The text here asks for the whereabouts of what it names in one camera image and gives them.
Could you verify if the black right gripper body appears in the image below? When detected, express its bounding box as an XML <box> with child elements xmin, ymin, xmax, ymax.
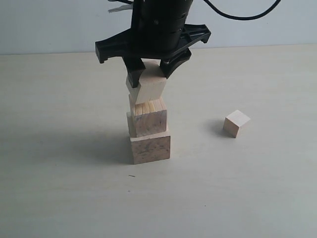
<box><xmin>95</xmin><ymin>0</ymin><xmax>211</xmax><ymax>63</ymax></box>

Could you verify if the small wooden cube front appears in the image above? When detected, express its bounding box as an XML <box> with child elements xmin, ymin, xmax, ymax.
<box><xmin>126</xmin><ymin>60</ymin><xmax>167</xmax><ymax>104</ymax></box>

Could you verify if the medium wooden cube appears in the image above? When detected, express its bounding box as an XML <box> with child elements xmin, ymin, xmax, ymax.
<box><xmin>129</xmin><ymin>95</ymin><xmax>167</xmax><ymax>137</ymax></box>

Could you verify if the smallest wooden cube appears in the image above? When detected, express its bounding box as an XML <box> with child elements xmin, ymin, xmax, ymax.
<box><xmin>223</xmin><ymin>110</ymin><xmax>251</xmax><ymax>138</ymax></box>

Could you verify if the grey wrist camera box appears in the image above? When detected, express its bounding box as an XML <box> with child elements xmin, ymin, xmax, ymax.
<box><xmin>108</xmin><ymin>0</ymin><xmax>134</xmax><ymax>13</ymax></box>

